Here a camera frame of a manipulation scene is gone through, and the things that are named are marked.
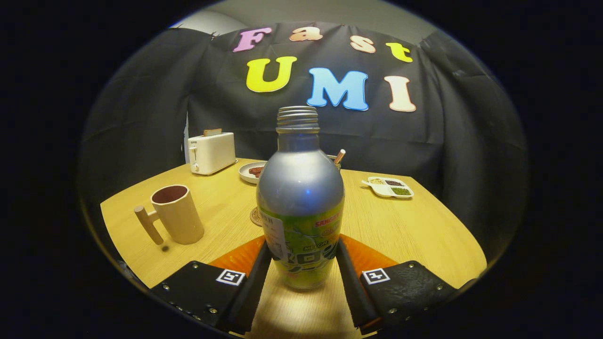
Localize white divided bean dish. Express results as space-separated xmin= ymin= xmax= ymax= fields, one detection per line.
xmin=361 ymin=177 xmax=415 ymax=199

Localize wooden table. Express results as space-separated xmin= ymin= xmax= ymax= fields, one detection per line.
xmin=100 ymin=158 xmax=488 ymax=339

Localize beige cup wooden handle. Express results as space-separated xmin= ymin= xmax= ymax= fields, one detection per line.
xmin=134 ymin=185 xmax=205 ymax=246

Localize silver juice bottle green label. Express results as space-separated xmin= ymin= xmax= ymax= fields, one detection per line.
xmin=256 ymin=105 xmax=345 ymax=290

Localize white toaster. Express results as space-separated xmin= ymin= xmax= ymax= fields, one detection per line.
xmin=187 ymin=132 xmax=237 ymax=176

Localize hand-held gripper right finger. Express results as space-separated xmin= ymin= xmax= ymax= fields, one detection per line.
xmin=335 ymin=234 xmax=464 ymax=336

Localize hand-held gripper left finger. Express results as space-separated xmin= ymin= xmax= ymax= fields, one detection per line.
xmin=150 ymin=235 xmax=273 ymax=336

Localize white round plate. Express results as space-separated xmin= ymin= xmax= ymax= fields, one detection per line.
xmin=238 ymin=161 xmax=268 ymax=185

